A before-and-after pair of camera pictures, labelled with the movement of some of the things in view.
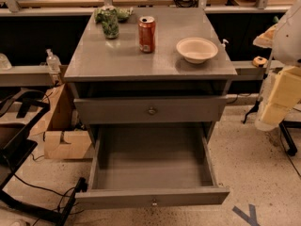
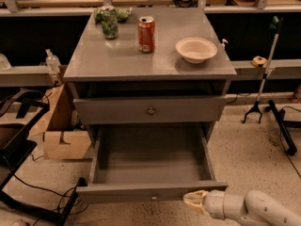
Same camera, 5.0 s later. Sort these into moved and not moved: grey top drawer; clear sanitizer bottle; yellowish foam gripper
Moved: yellowish foam gripper
Not moved: clear sanitizer bottle; grey top drawer
